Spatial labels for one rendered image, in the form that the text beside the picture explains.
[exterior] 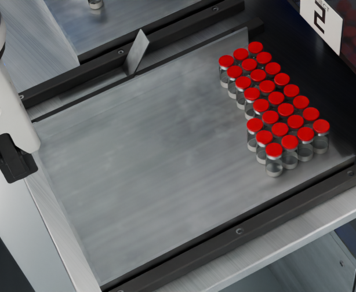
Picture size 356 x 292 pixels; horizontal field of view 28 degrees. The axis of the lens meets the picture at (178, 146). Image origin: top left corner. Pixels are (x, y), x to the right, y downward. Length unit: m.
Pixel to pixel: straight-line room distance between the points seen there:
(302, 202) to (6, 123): 0.41
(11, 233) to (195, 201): 1.16
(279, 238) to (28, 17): 0.55
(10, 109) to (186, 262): 0.34
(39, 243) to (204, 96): 1.05
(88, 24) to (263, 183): 0.39
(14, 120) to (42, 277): 1.34
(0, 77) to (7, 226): 1.47
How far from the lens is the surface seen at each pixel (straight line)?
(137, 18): 1.12
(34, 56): 1.11
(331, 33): 0.89
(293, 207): 0.87
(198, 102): 0.99
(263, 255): 0.86
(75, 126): 1.00
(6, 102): 0.58
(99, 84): 1.04
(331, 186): 0.89
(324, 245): 1.28
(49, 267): 1.92
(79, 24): 1.13
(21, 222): 2.02
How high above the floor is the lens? 1.65
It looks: 54 degrees down
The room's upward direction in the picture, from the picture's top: 11 degrees counter-clockwise
